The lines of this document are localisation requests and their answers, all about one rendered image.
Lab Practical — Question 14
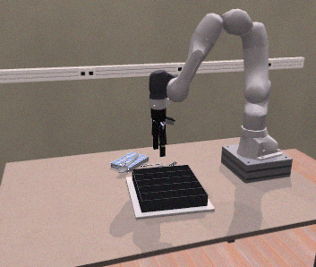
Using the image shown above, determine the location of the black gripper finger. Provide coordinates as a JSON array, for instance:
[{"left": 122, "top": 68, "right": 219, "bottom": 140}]
[
  {"left": 152, "top": 119, "right": 159, "bottom": 150},
  {"left": 156, "top": 122, "right": 167, "bottom": 157}
]

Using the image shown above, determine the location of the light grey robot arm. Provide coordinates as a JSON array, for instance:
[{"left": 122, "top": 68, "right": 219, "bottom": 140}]
[{"left": 149, "top": 9, "right": 282, "bottom": 161}]

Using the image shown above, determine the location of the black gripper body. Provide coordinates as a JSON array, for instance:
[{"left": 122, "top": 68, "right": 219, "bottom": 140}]
[{"left": 151, "top": 108, "right": 167, "bottom": 129}]

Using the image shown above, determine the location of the blue and white checkered towel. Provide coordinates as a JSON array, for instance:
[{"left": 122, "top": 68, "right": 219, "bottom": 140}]
[{"left": 111, "top": 152, "right": 149, "bottom": 172}]

